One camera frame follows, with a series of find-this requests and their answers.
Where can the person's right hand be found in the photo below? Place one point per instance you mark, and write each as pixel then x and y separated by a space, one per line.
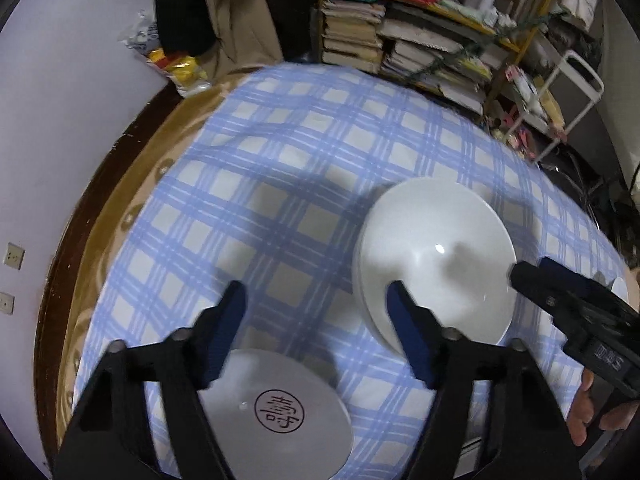
pixel 582 410

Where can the beige trousers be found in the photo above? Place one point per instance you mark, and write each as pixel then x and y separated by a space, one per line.
pixel 240 20

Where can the bamboo shelf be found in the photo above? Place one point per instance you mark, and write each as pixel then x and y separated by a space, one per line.
pixel 505 42

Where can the black trousers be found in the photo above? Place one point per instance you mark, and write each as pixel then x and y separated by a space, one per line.
pixel 180 5

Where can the narrow stack of books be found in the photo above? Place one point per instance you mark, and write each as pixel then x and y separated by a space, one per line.
pixel 350 35

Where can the yellow packet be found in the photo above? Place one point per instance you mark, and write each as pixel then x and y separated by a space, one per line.
pixel 550 105

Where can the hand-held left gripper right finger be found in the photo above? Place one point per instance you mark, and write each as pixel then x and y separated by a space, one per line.
pixel 410 330

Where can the dark green pole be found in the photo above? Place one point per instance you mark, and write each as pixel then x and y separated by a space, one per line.
pixel 470 50

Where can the group of toiletry bottles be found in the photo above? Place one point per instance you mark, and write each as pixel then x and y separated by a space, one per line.
pixel 485 0

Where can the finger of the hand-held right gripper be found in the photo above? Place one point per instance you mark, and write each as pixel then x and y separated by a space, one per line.
pixel 575 272
pixel 555 295

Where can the black hanging garment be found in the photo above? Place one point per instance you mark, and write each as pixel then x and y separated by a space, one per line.
pixel 295 10

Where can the tan patterned blanket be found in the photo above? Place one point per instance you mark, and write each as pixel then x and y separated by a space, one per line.
pixel 130 175

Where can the blue checked blanket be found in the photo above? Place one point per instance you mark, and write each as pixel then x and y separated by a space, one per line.
pixel 275 185

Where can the plain white bowl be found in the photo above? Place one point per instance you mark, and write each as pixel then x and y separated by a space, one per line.
pixel 440 240

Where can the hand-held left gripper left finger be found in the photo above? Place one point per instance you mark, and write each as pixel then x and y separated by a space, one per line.
pixel 222 340

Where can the white trolley cart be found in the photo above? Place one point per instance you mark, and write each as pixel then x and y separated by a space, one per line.
pixel 598 85

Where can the plastic bag with yellow items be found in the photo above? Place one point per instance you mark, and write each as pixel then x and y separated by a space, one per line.
pixel 185 67

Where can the wide stack of books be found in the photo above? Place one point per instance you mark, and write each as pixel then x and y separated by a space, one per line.
pixel 440 70

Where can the blue rimmed white bowl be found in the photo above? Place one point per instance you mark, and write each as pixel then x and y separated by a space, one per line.
pixel 300 395

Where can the white wall socket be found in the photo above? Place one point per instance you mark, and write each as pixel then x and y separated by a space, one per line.
pixel 6 303
pixel 15 255

